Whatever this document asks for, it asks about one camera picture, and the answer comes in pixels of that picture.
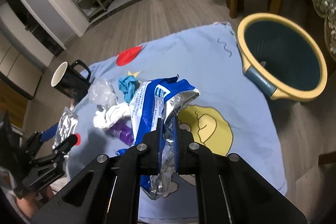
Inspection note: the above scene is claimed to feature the silver foil packet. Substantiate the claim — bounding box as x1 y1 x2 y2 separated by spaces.
52 107 78 149

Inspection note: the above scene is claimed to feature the blue white snack bag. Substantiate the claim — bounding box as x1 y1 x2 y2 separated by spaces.
129 76 200 200

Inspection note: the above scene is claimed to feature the blue face mask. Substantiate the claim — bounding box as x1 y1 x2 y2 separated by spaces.
118 75 140 103

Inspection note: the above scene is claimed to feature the clear plastic bag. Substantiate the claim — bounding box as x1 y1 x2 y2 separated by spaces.
88 78 117 109

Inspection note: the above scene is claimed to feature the yellow rimmed teal trash bin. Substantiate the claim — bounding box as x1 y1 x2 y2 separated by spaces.
237 12 327 102

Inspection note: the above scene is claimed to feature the person left hand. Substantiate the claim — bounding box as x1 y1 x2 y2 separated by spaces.
15 186 54 221

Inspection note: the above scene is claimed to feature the purple spray bottle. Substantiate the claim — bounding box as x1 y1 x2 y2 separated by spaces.
108 121 134 146

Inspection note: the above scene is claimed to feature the white crumpled tissue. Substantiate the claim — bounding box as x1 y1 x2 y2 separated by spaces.
93 102 130 131

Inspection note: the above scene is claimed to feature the black ceramic mug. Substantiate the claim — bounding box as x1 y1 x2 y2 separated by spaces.
51 60 91 103

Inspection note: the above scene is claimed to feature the light blue cartoon cloth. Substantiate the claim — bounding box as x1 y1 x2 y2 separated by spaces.
67 23 288 223

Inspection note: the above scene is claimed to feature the white cabinet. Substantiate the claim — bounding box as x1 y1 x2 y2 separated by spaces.
1 3 54 100

